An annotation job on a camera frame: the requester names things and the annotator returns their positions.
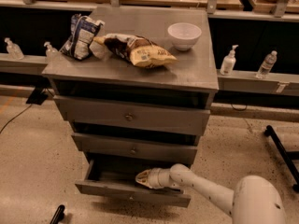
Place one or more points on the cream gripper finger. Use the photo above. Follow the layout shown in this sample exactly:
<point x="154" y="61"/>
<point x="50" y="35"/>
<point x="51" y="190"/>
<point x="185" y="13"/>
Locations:
<point x="145" y="184"/>
<point x="143" y="176"/>

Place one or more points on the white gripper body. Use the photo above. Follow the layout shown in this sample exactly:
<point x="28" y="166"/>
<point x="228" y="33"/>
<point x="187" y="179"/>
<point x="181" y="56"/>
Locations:
<point x="154" y="178"/>

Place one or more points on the grey bottom drawer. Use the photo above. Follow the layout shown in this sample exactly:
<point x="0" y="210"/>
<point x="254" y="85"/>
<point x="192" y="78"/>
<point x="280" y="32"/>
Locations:
<point x="114" y="177"/>

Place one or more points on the grey drawer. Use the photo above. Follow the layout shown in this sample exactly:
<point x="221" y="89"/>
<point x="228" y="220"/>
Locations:
<point x="114" y="177"/>
<point x="158" y="118"/>
<point x="132" y="148"/>

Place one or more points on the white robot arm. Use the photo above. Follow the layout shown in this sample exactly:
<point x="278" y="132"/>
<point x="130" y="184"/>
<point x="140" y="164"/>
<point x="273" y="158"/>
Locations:
<point x="253" y="201"/>

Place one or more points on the grey middle drawer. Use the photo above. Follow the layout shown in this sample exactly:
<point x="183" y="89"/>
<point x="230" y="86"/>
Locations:
<point x="132" y="148"/>

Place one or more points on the grey top drawer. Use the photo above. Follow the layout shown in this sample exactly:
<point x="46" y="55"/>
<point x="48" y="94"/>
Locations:
<point x="158" y="118"/>

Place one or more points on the grey drawer cabinet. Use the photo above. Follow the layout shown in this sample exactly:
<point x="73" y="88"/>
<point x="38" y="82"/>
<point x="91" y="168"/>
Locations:
<point x="190" y="82"/>

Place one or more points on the black stand leg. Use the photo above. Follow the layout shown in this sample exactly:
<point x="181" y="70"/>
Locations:
<point x="288" y="156"/>

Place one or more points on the yellow brown chip bag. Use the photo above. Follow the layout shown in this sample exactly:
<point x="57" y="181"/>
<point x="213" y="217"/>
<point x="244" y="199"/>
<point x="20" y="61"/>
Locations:
<point x="137" y="50"/>

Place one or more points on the white pump lotion bottle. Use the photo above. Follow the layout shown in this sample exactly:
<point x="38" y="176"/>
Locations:
<point x="228" y="62"/>

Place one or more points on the black power adapter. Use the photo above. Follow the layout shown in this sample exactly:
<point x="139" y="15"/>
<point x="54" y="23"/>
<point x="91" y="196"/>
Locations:
<point x="37" y="97"/>

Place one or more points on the white bowl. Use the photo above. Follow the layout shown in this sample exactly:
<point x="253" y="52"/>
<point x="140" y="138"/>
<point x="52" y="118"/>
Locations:
<point x="183" y="35"/>

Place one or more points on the clear pump sanitizer bottle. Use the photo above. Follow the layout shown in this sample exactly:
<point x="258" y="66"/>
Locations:
<point x="51" y="52"/>

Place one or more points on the blue white chip bag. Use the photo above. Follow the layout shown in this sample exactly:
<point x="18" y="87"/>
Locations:
<point x="83" y="30"/>

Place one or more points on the clear water bottle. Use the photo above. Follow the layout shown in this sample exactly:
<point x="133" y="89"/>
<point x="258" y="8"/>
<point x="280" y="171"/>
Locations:
<point x="267" y="65"/>

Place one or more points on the far left clear sanitizer bottle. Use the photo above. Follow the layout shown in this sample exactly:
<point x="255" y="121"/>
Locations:
<point x="13" y="49"/>

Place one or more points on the black handle bottom edge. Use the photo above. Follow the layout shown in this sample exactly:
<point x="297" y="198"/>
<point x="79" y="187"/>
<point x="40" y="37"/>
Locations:
<point x="58" y="215"/>

